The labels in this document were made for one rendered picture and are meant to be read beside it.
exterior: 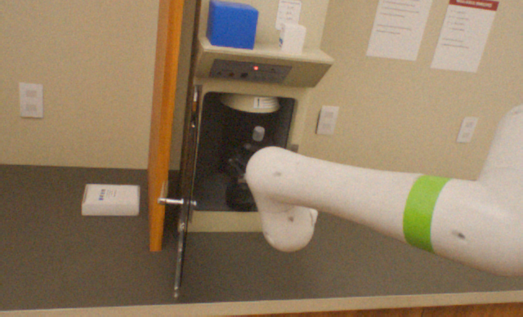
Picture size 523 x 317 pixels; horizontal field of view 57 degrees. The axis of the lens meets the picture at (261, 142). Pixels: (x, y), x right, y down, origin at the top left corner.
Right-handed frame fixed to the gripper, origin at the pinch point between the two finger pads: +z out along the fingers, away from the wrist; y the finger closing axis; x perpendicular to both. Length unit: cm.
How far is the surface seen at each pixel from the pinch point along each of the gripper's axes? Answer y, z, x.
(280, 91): -5.4, 2.2, -18.3
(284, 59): -1.3, -9.2, -29.6
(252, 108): 1.3, 3.8, -12.5
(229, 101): 7.1, 7.5, -12.7
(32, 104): 64, 45, 5
